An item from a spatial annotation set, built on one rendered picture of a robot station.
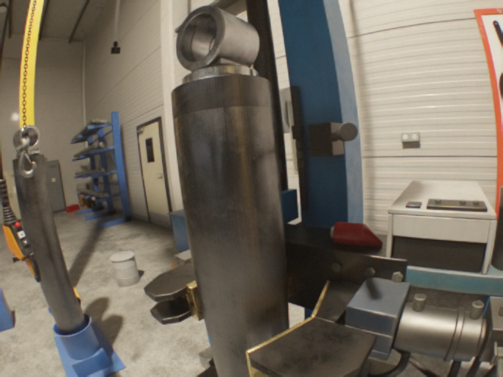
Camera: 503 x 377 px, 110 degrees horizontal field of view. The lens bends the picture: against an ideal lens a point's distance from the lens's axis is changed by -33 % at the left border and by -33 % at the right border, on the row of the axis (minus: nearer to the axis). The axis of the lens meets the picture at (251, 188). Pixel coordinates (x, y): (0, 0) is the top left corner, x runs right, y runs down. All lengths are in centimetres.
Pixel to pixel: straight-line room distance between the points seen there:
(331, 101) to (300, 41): 24
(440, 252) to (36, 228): 173
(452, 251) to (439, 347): 19
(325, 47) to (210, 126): 54
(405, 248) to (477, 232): 16
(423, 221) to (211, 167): 43
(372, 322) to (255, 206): 32
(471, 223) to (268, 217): 41
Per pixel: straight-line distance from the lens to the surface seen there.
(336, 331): 51
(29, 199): 164
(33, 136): 178
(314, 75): 88
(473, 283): 62
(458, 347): 57
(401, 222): 58
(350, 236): 65
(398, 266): 61
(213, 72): 50
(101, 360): 202
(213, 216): 47
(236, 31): 55
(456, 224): 57
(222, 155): 45
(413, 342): 57
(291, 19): 98
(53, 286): 175
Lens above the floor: 133
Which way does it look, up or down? 8 degrees down
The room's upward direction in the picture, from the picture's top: 6 degrees counter-clockwise
